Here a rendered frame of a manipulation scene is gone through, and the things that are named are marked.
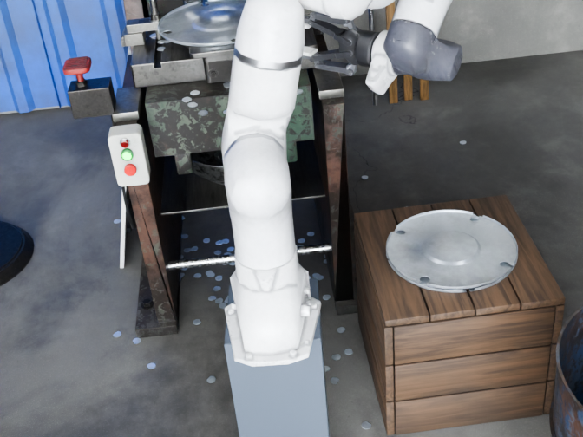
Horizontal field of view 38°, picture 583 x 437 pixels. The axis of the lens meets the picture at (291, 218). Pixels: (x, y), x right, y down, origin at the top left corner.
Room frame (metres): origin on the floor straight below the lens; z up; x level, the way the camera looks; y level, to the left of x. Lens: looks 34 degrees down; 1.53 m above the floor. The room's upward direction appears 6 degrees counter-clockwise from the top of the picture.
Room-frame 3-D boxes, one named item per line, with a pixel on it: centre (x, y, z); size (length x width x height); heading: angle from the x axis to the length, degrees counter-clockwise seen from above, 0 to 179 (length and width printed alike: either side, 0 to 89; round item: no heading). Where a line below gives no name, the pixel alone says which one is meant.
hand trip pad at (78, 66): (1.83, 0.45, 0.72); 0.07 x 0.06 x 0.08; 2
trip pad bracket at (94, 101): (1.83, 0.43, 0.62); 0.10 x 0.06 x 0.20; 92
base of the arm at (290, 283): (1.23, 0.05, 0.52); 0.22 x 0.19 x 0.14; 177
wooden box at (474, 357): (1.53, -0.35, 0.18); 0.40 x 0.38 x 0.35; 3
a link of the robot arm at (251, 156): (1.23, 0.05, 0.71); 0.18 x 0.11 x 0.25; 3
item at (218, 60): (1.89, 0.12, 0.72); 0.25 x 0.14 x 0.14; 2
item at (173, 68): (2.07, 0.13, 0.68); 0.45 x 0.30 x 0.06; 92
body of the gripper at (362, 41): (1.72, -0.18, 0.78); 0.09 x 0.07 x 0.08; 54
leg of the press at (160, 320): (2.20, 0.40, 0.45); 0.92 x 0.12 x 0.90; 2
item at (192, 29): (1.94, 0.12, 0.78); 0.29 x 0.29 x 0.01
